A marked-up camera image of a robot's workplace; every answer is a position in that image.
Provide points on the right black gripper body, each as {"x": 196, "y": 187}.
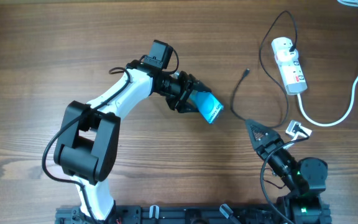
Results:
{"x": 264, "y": 154}

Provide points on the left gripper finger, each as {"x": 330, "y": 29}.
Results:
{"x": 200, "y": 87}
{"x": 186, "y": 107}

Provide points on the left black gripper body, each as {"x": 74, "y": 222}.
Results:
{"x": 183, "y": 89}

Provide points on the Galaxy smartphone with teal screen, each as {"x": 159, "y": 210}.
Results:
{"x": 208, "y": 105}

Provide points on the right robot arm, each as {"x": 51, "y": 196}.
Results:
{"x": 305, "y": 179}

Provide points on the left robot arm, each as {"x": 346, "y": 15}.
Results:
{"x": 86, "y": 145}

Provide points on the white USB charger plug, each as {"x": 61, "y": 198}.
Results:
{"x": 285, "y": 56}

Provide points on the white power strip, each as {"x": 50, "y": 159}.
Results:
{"x": 292, "y": 75}

